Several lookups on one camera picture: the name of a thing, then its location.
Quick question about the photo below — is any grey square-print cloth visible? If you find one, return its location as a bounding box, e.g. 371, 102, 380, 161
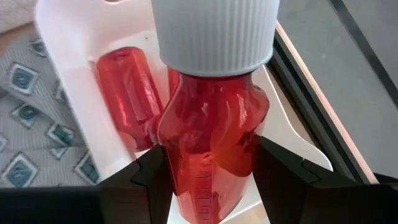
0, 21, 101, 189

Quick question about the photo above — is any small white plastic bin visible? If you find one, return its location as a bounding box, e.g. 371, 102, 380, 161
33, 0, 334, 224

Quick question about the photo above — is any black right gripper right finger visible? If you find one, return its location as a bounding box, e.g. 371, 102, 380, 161
251, 135, 391, 224

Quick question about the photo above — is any black aluminium table frame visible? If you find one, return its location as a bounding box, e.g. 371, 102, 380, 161
269, 26, 379, 185

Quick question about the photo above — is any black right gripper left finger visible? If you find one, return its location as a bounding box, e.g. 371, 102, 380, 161
98, 144, 174, 224

